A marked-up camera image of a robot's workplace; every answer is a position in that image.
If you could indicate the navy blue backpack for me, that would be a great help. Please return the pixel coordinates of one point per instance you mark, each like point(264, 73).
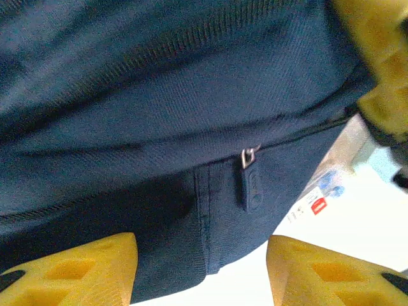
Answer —
point(159, 95)

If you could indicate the clear package with red label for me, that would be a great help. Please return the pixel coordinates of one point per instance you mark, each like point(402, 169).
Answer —
point(318, 191)

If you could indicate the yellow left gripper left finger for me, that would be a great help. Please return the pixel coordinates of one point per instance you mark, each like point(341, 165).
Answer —
point(111, 280)

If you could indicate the teal cloth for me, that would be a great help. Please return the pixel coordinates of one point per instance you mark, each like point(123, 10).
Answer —
point(379, 165)

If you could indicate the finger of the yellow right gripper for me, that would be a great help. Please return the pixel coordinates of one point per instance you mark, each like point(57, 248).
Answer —
point(389, 108)
point(382, 32)

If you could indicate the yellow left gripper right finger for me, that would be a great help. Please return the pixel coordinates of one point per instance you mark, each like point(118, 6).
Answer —
point(287, 271)

